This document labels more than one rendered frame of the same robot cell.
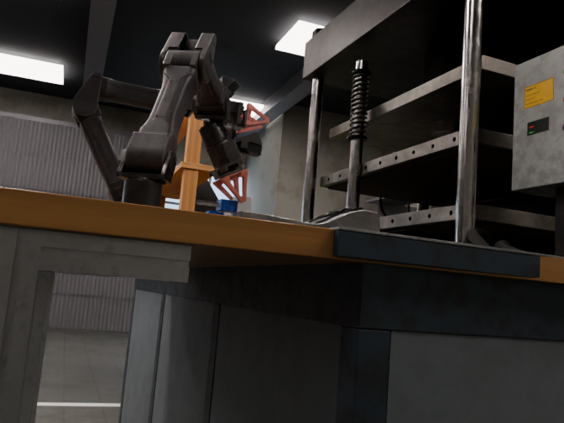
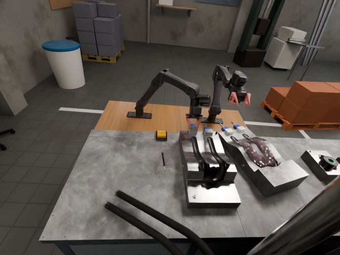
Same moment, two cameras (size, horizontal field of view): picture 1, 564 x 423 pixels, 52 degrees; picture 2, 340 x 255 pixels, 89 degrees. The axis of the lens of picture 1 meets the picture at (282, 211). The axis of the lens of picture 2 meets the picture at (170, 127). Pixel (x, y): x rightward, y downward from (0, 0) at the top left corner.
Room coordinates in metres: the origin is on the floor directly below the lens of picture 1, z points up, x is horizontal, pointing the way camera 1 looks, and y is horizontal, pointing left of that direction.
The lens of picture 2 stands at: (1.51, -0.81, 1.64)
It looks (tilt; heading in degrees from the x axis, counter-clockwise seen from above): 39 degrees down; 105
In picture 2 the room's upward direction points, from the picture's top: 7 degrees clockwise
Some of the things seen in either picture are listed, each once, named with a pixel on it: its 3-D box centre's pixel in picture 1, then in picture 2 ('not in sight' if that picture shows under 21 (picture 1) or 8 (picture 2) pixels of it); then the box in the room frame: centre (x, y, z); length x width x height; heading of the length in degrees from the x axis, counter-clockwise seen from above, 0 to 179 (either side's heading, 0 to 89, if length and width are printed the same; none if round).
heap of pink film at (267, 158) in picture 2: not in sight; (257, 149); (1.85, 0.12, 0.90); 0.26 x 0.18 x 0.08; 129
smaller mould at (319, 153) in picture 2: not in sight; (323, 165); (2.30, 0.23, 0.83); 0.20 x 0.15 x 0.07; 112
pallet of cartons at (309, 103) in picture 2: not in sight; (309, 100); (3.05, 2.52, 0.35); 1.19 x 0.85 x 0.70; 22
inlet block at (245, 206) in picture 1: (222, 205); (192, 126); (1.41, 0.15, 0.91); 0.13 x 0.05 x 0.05; 112
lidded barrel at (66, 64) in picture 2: not in sight; (67, 65); (-1.22, 1.60, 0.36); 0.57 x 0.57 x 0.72
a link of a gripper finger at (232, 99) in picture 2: (252, 118); (237, 100); (1.63, 0.11, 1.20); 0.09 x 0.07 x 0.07; 110
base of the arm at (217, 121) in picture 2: not in sight; (212, 117); (1.53, 0.44, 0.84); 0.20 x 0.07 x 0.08; 20
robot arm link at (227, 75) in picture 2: (133, 107); (223, 79); (1.53, 0.43, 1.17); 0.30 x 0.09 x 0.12; 110
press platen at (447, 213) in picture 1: (451, 233); not in sight; (2.46, -0.73, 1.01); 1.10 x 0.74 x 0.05; 22
